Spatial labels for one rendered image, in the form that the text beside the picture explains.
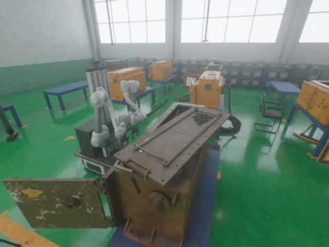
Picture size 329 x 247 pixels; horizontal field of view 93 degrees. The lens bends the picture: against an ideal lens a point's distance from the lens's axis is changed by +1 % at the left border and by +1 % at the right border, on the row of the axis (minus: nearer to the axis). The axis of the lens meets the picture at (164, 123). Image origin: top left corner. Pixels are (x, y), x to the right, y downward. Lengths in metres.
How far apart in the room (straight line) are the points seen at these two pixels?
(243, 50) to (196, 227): 9.62
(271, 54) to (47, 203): 10.50
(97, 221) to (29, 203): 0.53
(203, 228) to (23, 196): 1.45
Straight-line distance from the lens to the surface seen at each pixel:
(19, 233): 2.94
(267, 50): 10.56
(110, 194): 1.34
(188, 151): 1.18
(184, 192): 1.09
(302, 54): 10.97
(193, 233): 1.63
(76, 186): 1.34
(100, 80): 2.60
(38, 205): 1.67
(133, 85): 2.58
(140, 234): 1.60
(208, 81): 3.85
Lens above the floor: 2.06
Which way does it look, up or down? 27 degrees down
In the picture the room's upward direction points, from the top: straight up
